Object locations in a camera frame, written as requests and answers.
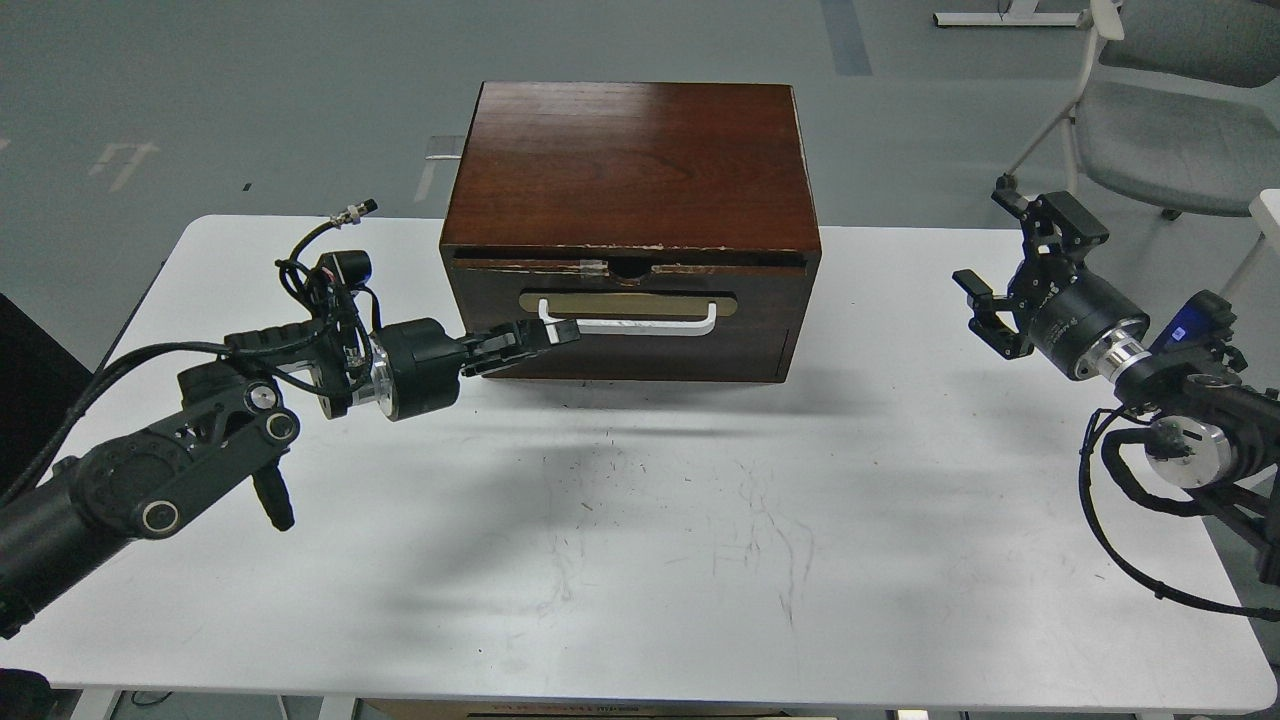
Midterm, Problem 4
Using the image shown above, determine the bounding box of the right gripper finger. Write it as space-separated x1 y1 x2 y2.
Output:
991 174 1110 268
952 269 1034 359

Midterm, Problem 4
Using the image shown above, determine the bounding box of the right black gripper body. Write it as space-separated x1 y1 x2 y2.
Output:
1007 252 1149 380

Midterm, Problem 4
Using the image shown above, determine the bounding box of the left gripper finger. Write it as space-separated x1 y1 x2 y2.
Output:
460 345 548 377
458 319 581 363

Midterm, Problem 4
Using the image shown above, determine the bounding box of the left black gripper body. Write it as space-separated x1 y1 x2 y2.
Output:
372 318 465 421

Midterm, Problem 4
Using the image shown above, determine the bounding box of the wooden drawer with white handle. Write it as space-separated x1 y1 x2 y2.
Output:
445 258 817 383

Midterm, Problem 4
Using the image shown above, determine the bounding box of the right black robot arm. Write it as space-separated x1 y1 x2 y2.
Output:
954 176 1277 585

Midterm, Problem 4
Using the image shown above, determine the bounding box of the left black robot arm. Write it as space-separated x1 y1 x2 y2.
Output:
1 200 581 638

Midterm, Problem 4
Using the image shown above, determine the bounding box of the grey office chair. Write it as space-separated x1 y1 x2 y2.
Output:
1024 1 1279 219

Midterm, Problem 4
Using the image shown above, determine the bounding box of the dark wooden cabinet box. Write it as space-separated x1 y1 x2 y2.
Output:
440 82 824 386

